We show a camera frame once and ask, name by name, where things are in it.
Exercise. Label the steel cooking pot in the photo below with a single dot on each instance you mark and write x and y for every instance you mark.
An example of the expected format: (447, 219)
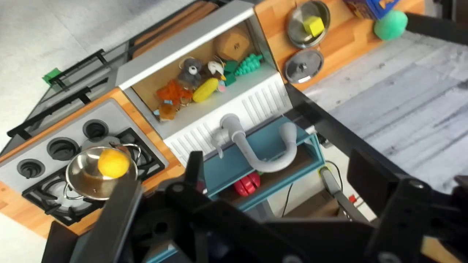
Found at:
(83, 180)

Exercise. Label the wooden toy kitchen counter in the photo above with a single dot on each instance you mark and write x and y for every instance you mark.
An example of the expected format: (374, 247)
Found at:
(341, 44)

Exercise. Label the green ball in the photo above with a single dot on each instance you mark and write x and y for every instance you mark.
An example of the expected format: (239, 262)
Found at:
(391, 25)

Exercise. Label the yellow toy lemon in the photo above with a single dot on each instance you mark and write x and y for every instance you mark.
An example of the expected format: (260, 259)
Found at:
(113, 162)

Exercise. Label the black stove grate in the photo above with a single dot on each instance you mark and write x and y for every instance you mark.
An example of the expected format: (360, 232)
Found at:
(45, 194)

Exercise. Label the yellow toy cube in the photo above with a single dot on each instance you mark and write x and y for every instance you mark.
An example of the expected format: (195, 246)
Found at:
(314, 25)

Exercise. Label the green clip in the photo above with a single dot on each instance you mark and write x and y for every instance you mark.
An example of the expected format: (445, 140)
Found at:
(52, 75)

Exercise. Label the black metal floor frame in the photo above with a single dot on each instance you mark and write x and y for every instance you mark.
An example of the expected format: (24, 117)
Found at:
(74, 92)

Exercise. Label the black stove knob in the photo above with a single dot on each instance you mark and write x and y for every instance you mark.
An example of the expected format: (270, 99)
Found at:
(30, 168)
(62, 148)
(96, 129)

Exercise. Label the brown round toy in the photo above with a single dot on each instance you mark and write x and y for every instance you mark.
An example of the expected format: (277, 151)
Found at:
(233, 44)

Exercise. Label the grey plush toy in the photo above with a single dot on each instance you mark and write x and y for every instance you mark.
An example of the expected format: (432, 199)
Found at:
(191, 72)

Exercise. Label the orange translucent toy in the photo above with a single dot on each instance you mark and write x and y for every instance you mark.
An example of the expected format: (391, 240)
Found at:
(170, 97)

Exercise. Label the white brown plush toy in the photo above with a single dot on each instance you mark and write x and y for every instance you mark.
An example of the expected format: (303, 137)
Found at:
(216, 69)

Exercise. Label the green ridged toy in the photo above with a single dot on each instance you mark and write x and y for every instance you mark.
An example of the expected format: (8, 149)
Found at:
(246, 66)

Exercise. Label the colourful number cube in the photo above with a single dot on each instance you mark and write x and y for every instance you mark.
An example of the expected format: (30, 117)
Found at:
(374, 7)

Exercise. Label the yellow toy corn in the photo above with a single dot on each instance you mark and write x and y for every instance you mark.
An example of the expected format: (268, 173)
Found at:
(205, 89)

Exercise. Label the white dish drying rack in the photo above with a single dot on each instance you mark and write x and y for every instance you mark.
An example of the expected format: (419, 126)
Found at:
(258, 102)

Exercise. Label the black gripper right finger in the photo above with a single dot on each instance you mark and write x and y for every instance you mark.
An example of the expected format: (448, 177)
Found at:
(404, 219)

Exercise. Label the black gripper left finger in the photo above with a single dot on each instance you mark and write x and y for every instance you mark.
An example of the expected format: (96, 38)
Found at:
(195, 170)

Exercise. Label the small steel bowl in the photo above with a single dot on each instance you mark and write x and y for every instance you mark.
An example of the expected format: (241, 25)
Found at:
(298, 29)

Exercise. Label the grey toy faucet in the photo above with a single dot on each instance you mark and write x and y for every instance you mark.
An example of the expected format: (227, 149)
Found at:
(254, 161)

